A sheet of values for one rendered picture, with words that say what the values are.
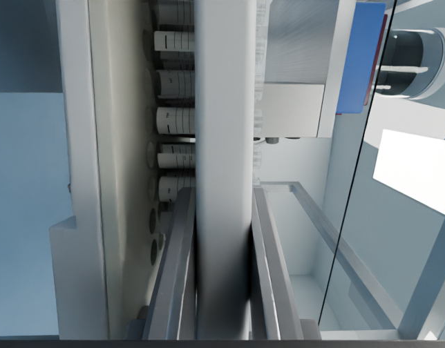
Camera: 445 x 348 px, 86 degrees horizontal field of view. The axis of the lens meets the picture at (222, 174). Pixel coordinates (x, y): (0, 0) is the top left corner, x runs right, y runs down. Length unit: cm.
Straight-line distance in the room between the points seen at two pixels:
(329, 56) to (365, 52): 9
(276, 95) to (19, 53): 59
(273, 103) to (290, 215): 398
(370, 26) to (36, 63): 72
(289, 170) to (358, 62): 357
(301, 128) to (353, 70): 15
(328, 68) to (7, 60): 70
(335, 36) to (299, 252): 453
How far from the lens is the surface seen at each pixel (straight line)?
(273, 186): 173
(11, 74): 78
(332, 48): 52
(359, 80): 59
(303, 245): 482
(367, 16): 59
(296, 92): 50
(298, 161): 409
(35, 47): 74
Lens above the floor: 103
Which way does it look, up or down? 2 degrees up
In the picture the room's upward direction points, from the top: 90 degrees clockwise
